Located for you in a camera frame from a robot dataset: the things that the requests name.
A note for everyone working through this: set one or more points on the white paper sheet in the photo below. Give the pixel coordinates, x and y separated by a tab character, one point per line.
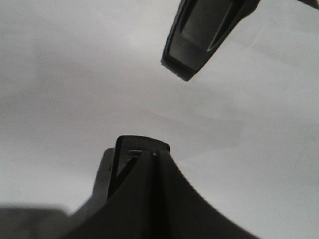
77	74

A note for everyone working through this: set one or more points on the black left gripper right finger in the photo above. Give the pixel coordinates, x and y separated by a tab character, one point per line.
184	213

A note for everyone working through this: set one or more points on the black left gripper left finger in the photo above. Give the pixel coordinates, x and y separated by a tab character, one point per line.
126	214

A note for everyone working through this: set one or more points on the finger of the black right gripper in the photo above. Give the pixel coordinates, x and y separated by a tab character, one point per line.
199	28

